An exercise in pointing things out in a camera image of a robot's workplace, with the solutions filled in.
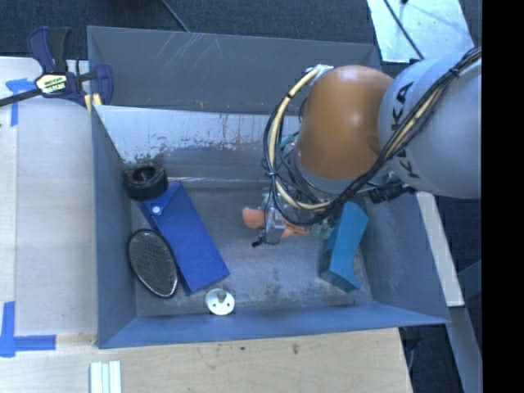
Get blue flat box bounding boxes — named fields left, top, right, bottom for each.
left=136, top=179, right=231, bottom=297

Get grey metal bin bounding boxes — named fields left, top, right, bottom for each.
left=86, top=25, right=452, bottom=350

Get orange toy food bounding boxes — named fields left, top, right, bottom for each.
left=242, top=206, right=310, bottom=238

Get black round cap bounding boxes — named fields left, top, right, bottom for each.
left=123, top=163, right=170, bottom=202

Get black cylinder on white bracket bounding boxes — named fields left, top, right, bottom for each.
left=366, top=181, right=417, bottom=205

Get white round knob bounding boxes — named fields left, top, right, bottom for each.
left=205, top=287, right=237, bottom=317

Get teal blue block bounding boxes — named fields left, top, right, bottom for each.
left=318, top=201, right=371, bottom=295

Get black oval mesh strainer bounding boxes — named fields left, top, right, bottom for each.
left=127, top=228, right=180, bottom=300

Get pale wood board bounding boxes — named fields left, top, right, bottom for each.
left=14, top=96, right=99, bottom=337

